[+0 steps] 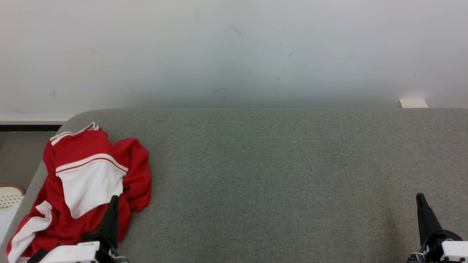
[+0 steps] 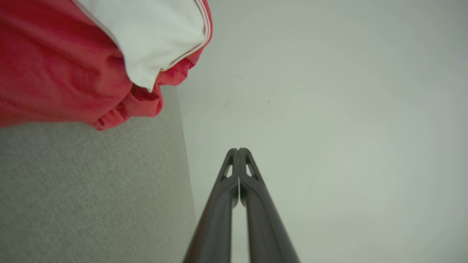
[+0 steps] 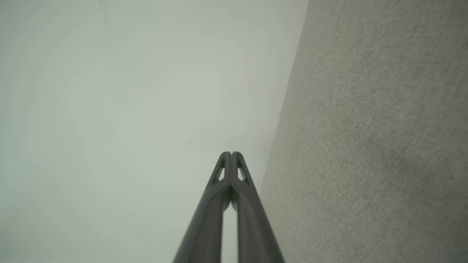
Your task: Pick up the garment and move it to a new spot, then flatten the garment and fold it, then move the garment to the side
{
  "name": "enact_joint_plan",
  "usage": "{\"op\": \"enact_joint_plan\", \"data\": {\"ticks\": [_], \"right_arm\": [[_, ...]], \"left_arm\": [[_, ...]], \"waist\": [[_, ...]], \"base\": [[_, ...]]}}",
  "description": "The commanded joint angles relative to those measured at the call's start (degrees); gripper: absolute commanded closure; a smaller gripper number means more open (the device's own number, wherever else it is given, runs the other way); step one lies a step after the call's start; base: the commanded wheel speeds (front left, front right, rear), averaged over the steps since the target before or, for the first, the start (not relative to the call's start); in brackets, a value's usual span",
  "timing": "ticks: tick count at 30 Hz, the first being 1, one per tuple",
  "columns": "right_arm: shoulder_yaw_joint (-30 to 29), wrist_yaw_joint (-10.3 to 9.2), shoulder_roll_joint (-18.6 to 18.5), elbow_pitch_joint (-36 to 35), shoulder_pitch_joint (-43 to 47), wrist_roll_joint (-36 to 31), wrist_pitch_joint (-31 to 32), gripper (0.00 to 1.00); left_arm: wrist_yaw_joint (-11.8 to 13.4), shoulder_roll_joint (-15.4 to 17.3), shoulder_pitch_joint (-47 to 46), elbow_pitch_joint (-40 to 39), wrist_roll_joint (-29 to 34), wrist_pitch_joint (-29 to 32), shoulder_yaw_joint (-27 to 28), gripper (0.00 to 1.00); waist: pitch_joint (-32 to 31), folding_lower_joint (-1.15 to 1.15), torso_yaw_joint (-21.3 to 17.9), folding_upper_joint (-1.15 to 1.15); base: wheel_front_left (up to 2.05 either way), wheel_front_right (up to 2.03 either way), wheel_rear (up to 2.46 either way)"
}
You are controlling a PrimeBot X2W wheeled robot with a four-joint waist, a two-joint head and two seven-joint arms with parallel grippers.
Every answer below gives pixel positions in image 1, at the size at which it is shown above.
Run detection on red shorts white side stripes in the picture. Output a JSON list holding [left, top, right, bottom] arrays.
[[7, 138, 152, 263]]

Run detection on white perforated laundry basket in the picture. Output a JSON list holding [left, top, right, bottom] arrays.
[[0, 183, 26, 243]]

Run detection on small white wall box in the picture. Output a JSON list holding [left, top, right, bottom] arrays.
[[397, 98, 429, 109]]

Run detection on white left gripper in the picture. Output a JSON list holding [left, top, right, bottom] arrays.
[[26, 195, 128, 263]]

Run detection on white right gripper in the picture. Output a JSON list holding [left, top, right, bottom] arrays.
[[407, 193, 468, 263]]

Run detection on grey fabric sofa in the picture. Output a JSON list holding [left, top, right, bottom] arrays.
[[0, 108, 468, 263]]

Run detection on red basketball jersey white sleeves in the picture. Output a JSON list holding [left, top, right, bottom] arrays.
[[43, 122, 129, 220]]

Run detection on white and black baseboard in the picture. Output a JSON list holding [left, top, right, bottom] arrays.
[[0, 117, 71, 132]]

